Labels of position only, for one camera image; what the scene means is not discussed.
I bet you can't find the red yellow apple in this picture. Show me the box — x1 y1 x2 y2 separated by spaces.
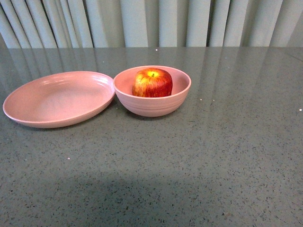
132 68 173 98

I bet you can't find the pink bowl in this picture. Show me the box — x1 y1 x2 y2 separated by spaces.
113 65 191 117

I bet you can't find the pink plate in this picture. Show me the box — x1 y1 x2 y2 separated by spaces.
3 71 115 128

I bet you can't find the white pleated curtain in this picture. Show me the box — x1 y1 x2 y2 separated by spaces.
0 0 303 48

